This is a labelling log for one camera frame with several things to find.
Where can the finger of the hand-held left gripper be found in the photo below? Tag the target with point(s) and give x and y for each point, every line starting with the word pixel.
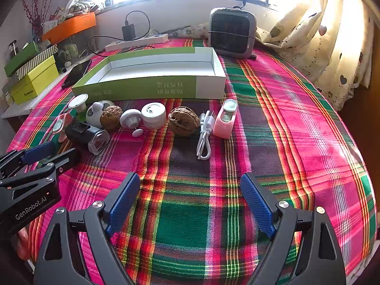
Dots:
pixel 38 153
pixel 63 160

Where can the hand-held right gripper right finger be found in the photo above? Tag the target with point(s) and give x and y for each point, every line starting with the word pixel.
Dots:
pixel 256 204

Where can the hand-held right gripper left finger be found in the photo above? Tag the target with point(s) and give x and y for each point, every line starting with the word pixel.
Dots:
pixel 124 202

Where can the black battery pack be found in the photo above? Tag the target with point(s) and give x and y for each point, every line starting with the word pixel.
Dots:
pixel 80 132

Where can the pink clip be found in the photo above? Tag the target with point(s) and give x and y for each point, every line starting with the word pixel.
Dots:
pixel 61 124

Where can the white panda toy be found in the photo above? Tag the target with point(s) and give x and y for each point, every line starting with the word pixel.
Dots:
pixel 95 114

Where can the green white suction holder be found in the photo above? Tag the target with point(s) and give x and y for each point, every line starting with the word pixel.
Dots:
pixel 77 101

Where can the small walnut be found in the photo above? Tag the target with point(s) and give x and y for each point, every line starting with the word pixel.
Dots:
pixel 110 118

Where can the white mushroom-shaped gadget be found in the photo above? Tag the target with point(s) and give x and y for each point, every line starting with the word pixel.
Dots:
pixel 130 118

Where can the white round jar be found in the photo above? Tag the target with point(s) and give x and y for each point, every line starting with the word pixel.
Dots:
pixel 153 114

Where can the large walnut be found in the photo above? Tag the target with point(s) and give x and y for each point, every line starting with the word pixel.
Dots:
pixel 182 121

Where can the green white cardboard box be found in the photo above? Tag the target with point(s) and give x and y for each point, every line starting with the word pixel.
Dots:
pixel 178 87

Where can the white side board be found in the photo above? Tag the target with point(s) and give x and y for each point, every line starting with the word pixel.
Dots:
pixel 17 111

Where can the plaid blanket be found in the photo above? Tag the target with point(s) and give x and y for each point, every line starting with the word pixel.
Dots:
pixel 184 213

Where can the yellow-green box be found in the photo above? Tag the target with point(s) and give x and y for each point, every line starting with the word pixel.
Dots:
pixel 35 83

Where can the black smartphone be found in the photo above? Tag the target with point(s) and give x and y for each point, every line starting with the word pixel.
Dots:
pixel 77 72

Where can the striped box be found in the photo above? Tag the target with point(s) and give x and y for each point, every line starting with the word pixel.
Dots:
pixel 38 58

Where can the green figurine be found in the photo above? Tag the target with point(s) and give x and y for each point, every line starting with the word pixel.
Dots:
pixel 68 53

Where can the dark jar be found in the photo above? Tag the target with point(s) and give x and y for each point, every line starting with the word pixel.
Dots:
pixel 12 49

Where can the white power strip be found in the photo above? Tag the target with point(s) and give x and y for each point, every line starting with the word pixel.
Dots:
pixel 142 41

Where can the black charger adapter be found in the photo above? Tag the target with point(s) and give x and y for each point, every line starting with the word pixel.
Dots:
pixel 128 32

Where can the red flower branches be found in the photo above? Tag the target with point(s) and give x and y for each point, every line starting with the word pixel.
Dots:
pixel 32 9

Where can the white plastic bag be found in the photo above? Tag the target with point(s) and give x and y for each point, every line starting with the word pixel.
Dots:
pixel 78 1

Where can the grey space heater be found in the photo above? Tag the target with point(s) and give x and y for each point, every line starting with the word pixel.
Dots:
pixel 231 32

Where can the cream heart-print curtain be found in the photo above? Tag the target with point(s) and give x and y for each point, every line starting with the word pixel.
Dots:
pixel 326 35

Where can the floral pillow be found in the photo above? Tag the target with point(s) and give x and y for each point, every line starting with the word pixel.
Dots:
pixel 193 30

